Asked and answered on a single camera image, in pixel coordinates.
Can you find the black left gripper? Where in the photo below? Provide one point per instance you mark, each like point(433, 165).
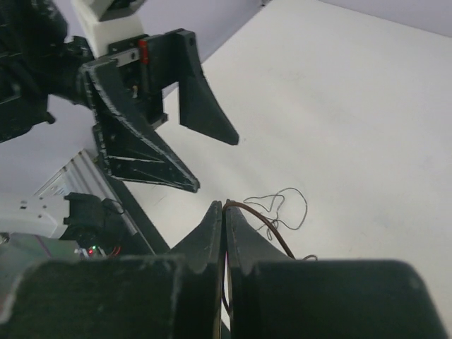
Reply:
point(123, 89)

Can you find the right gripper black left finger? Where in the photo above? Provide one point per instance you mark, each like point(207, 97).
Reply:
point(174, 295)

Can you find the left white cable duct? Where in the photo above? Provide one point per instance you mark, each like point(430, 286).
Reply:
point(79, 175)

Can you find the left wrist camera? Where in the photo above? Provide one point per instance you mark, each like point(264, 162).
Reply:
point(108, 22)

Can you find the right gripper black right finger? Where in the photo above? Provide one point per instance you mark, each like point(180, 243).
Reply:
point(274, 295)

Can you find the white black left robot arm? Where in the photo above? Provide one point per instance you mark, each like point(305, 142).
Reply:
point(37, 61)

